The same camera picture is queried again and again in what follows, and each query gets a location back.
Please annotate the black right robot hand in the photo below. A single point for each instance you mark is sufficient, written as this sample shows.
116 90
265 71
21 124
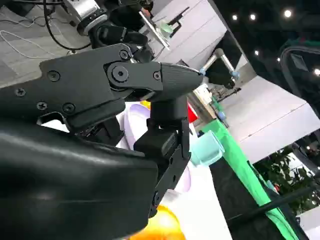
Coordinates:
75 175

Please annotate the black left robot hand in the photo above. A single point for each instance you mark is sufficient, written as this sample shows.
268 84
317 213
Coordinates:
110 33

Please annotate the lilac plate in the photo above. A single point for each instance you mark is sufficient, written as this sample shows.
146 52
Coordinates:
135 120

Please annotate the red object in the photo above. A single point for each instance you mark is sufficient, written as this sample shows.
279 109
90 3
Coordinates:
192 113

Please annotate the pale green mug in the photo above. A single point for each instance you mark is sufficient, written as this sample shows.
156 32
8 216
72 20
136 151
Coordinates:
207 150

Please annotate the green cloth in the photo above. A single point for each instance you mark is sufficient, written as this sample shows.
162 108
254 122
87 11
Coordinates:
230 145

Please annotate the black cloth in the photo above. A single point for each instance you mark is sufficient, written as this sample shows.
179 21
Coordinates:
232 190

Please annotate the black rod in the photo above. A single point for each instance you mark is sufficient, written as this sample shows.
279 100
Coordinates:
275 201

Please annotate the green potted plant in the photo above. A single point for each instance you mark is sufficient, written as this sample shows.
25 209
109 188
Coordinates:
287 175

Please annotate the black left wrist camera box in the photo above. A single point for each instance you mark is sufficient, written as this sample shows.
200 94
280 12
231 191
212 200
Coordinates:
127 12

